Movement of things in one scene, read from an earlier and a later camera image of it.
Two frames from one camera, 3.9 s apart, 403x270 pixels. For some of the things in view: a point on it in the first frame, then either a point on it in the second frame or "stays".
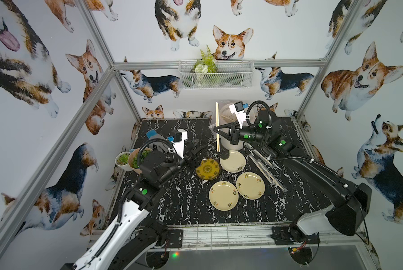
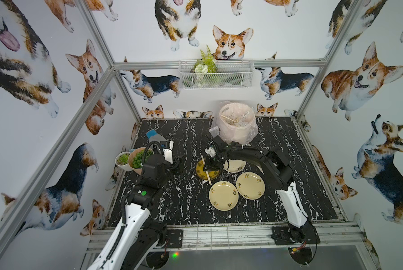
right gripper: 234,128 -> 209,166
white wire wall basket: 229,74 stays
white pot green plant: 121,161 stays
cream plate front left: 223,196 stays
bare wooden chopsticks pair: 217,125 -> 206,172
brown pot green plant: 133,158 stays
